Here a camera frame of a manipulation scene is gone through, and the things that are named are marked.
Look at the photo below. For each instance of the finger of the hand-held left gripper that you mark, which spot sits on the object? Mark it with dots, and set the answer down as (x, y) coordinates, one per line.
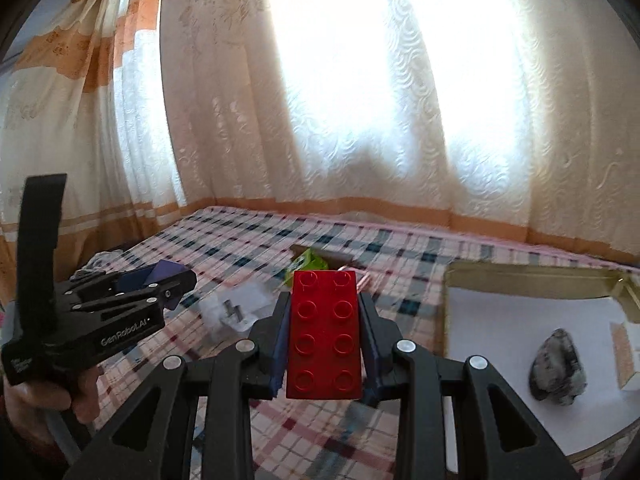
(125, 280)
(130, 307)

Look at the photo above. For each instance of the clear plastic bag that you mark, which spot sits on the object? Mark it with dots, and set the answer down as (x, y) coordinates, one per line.
(235, 305)

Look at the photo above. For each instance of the cream lace curtain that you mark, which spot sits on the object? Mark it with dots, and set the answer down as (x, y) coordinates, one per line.
(350, 110)

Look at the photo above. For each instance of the grey speckled stone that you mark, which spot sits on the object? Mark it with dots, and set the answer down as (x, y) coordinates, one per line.
(557, 365)

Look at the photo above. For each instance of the shallow cardboard box tray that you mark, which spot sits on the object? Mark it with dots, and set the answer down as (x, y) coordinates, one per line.
(490, 325)

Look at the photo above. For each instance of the grey cloth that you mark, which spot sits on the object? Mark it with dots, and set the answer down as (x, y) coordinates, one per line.
(97, 262)

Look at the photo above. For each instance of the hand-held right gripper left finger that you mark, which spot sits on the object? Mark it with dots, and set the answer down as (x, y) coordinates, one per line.
(278, 360)

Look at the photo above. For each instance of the small white cork-print box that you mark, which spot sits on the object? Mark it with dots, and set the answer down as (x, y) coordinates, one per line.
(625, 355)

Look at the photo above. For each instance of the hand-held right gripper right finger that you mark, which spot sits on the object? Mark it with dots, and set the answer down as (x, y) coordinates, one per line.
(372, 357)

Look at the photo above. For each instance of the person's left hand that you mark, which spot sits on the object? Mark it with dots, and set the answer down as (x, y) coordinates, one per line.
(82, 395)

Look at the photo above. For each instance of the plaid bed sheet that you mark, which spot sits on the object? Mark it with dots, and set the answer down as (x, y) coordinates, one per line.
(350, 250)

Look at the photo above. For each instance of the red building brick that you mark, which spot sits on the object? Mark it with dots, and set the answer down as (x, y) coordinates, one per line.
(325, 335)

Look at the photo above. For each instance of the orange striped curtain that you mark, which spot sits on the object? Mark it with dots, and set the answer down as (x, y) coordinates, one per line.
(75, 135)

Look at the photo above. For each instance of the green printed box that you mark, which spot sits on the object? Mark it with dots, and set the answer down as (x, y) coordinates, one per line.
(307, 266)

